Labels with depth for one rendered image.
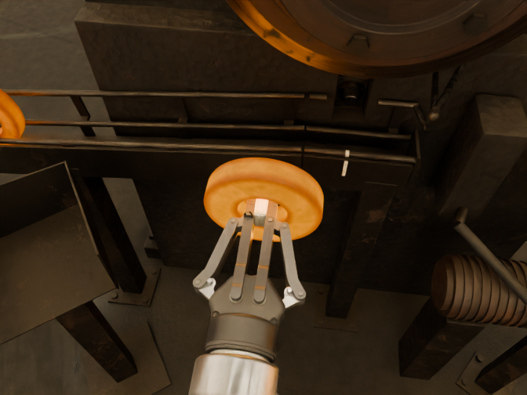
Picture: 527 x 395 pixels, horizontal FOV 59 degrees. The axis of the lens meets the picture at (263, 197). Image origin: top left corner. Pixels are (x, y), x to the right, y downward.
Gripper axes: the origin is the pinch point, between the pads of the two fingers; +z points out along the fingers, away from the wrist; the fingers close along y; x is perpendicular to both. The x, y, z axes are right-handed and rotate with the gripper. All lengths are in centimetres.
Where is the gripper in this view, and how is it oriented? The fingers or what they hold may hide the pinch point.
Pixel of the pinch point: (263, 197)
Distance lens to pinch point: 58.8
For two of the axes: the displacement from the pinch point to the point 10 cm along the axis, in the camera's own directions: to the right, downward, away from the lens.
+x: -0.1, -5.5, -8.4
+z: 1.2, -8.3, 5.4
